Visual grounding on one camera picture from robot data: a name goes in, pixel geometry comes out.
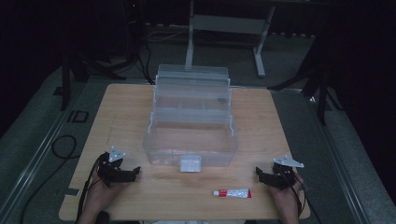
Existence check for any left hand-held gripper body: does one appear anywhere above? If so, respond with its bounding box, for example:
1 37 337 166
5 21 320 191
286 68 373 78
96 146 129 189

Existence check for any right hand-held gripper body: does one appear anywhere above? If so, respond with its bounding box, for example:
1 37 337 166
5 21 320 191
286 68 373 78
270 155 305 191

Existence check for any white and red tube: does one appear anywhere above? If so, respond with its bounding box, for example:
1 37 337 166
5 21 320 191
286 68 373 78
212 188 253 200

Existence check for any clear plastic tiered storage box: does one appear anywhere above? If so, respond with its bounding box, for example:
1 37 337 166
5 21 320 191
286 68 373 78
142 63 240 174

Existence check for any person's right hand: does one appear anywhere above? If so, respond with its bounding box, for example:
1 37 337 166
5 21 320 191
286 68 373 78
268 170 304 213

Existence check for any person's left hand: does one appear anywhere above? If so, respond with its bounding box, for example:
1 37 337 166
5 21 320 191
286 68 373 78
85 169 130 213

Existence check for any black metal stand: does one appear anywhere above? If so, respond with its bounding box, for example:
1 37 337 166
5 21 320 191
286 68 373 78
59 50 127 112
267 29 345 127

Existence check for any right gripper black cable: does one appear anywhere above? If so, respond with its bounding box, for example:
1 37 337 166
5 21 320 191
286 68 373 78
290 174 313 220

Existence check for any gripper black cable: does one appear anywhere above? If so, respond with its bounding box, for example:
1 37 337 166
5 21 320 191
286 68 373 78
290 174 313 220
74 152 108 224

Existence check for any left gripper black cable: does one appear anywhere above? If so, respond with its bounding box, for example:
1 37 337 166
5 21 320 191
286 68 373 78
74 152 108 224

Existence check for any black floor cable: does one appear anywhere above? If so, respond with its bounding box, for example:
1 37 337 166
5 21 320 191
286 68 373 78
19 134 79 224

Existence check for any bundle of black cables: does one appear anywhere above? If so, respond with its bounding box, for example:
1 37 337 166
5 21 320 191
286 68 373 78
123 0 157 86

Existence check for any white floor cable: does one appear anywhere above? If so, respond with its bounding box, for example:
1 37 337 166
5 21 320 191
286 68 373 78
145 28 191 44

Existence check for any grey metal desk frame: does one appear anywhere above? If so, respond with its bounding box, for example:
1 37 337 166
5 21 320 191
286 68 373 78
184 0 277 78

